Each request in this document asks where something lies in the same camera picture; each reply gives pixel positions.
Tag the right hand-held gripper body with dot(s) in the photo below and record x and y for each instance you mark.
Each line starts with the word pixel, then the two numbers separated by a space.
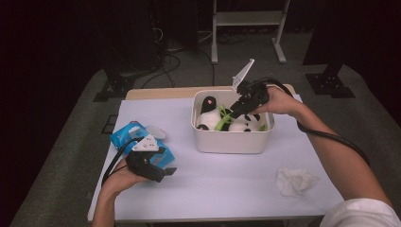
pixel 255 94

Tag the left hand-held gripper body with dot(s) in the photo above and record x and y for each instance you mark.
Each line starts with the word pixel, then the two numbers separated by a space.
pixel 142 164

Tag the panda plush toy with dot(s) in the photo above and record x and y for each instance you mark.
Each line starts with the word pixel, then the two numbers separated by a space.
pixel 211 118

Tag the white plastic storage box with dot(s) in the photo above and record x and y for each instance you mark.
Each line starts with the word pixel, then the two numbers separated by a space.
pixel 230 142

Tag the blue wet wipes pack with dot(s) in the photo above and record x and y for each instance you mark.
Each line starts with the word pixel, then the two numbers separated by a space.
pixel 121 138

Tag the person's left hand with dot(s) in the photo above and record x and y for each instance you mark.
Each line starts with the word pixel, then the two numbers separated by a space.
pixel 121 179

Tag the person's right hand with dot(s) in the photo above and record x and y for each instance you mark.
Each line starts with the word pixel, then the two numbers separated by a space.
pixel 282 102

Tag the black floor grid panel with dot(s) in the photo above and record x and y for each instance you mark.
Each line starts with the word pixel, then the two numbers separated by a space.
pixel 109 124

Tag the black stand base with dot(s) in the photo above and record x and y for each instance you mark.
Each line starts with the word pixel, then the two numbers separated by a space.
pixel 115 86
pixel 329 85

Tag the white metal stand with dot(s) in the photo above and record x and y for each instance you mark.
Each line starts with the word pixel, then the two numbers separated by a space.
pixel 249 18

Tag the person's white sleeve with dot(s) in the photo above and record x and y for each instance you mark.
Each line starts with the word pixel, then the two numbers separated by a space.
pixel 362 214

